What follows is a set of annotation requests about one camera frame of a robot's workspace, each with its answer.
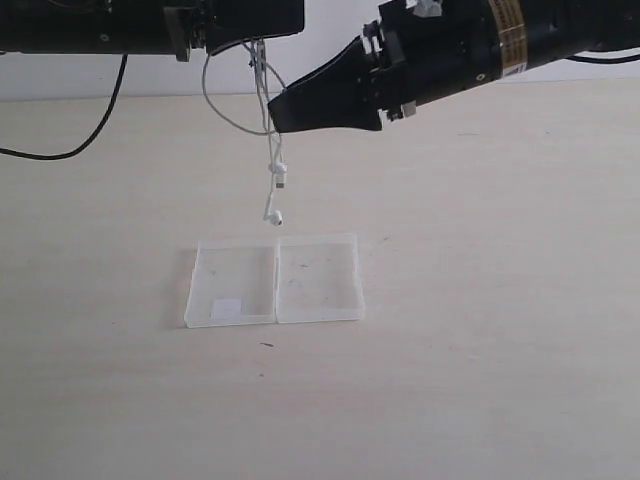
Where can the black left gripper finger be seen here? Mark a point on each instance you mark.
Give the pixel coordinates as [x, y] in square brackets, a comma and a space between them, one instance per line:
[230, 23]

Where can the clear plastic hinged case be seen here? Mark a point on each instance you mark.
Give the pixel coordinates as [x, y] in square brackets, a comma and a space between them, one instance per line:
[283, 280]

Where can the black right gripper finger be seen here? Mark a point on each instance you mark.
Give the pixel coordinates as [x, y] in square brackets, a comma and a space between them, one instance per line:
[345, 92]

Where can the small white paper label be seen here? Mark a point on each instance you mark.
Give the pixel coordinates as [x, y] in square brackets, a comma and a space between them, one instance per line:
[226, 309]

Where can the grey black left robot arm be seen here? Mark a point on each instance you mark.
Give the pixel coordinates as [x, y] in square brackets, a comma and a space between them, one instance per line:
[143, 27]

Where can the white wired earphones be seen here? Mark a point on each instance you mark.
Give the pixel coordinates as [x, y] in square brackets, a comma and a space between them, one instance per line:
[262, 71]

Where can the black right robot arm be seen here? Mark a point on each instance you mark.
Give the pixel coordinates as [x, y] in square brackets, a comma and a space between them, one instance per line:
[533, 34]

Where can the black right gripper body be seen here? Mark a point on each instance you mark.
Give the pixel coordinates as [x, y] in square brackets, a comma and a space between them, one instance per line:
[422, 53]

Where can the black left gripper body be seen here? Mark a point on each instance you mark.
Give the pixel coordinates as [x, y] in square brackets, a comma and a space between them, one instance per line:
[188, 24]

